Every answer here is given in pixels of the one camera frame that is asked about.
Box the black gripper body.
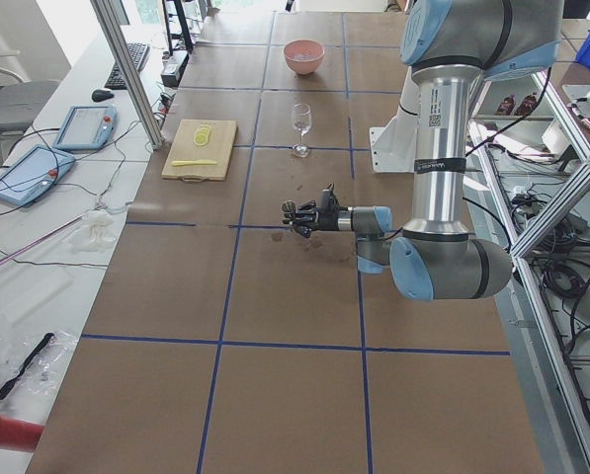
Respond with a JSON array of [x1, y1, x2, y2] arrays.
[[315, 205, 342, 231]]

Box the steel double jigger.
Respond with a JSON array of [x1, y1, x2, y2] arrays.
[[282, 200, 297, 213]]

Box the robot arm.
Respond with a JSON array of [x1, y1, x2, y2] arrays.
[[282, 1, 563, 301]]

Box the clear wine glass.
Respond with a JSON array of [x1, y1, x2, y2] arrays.
[[291, 103, 311, 157]]

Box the clear ice cubes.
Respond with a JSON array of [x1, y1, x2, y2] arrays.
[[293, 51, 316, 62]]

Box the bamboo cutting board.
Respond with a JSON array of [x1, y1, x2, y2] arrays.
[[161, 119, 237, 181]]

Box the yellow plastic knife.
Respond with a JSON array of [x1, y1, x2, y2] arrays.
[[171, 159, 218, 167]]

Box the brown paper table cover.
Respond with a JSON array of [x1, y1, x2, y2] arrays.
[[29, 13, 544, 473]]

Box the pink bowl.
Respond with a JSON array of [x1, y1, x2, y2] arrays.
[[283, 39, 325, 75]]

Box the black box device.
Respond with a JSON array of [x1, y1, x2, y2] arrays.
[[160, 50, 190, 88]]

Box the white cloth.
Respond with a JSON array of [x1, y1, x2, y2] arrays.
[[65, 210, 117, 252]]

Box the black keyboard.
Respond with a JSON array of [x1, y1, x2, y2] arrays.
[[104, 42, 151, 91]]

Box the blue teach pendant far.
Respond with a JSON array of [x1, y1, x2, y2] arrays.
[[53, 105, 117, 153]]

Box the blue teach pendant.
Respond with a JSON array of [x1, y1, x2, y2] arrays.
[[0, 145, 75, 206], [53, 105, 117, 153]]

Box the black computer mouse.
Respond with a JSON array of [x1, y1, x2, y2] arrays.
[[91, 88, 115, 103]]

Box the blue teach pendant near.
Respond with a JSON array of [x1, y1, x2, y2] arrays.
[[0, 145, 75, 206]]

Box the grey office chair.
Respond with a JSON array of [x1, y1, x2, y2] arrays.
[[0, 49, 59, 165]]

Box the clear plastic bag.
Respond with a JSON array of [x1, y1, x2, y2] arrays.
[[0, 328, 79, 404]]

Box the red cylinder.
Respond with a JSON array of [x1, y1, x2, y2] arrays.
[[0, 416, 44, 452]]

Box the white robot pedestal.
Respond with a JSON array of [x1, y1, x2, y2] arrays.
[[370, 68, 419, 173]]

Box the aluminium frame post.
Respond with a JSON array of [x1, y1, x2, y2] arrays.
[[90, 0, 164, 150]]

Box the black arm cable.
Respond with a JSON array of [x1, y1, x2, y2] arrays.
[[373, 63, 555, 243]]

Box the black strap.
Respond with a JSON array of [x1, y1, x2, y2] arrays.
[[0, 332, 56, 411]]

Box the steel rod green handle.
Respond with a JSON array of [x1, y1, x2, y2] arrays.
[[0, 197, 132, 277]]

